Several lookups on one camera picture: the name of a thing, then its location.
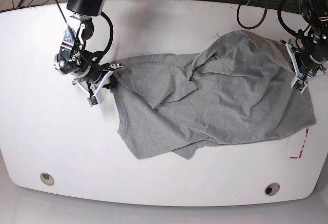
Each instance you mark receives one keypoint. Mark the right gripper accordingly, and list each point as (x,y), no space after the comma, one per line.
(92,82)

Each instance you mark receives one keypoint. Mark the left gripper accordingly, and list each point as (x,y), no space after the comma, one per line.
(307,66)

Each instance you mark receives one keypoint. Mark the grey t-shirt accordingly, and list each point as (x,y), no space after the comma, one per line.
(237,91)

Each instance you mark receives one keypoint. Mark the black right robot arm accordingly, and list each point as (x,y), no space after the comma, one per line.
(73,57)

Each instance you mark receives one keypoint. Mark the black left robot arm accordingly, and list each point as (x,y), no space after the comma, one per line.
(308,49)

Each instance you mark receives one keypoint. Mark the red tape rectangle marking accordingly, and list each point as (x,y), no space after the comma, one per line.
(297,143)

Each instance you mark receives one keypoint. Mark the left table grommet hole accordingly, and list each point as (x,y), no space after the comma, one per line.
(47,179)

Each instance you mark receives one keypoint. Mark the table grommet hole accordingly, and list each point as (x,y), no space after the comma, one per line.
(272,189)
(47,179)

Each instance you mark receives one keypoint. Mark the right table grommet hole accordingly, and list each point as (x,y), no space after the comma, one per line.
(272,189)

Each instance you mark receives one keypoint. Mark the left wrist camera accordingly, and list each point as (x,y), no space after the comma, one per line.
(299,85)

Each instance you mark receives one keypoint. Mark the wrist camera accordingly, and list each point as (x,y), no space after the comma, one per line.
(95,99)
(299,85)

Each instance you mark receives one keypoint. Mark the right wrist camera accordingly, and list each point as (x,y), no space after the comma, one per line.
(95,99)

